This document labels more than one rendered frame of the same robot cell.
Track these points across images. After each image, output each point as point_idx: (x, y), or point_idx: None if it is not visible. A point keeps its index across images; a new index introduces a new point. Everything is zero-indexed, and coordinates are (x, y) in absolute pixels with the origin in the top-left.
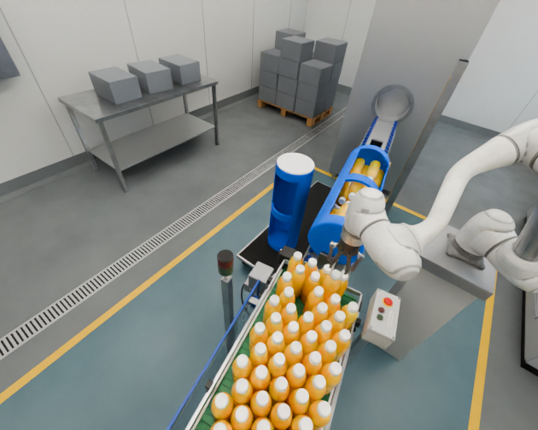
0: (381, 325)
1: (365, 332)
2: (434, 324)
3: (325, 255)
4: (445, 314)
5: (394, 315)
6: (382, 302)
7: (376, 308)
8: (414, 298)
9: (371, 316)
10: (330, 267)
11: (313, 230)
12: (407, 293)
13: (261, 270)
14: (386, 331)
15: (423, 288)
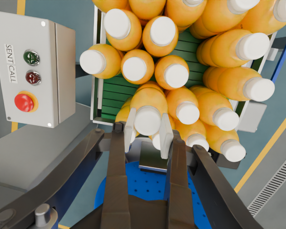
0: (24, 38)
1: (60, 24)
2: (29, 127)
3: (165, 169)
4: (10, 138)
5: (7, 75)
6: (37, 97)
7: (45, 78)
8: (44, 147)
9: (52, 57)
10: (174, 131)
11: (207, 220)
12: (51, 151)
13: (247, 120)
14: (10, 26)
15: (29, 160)
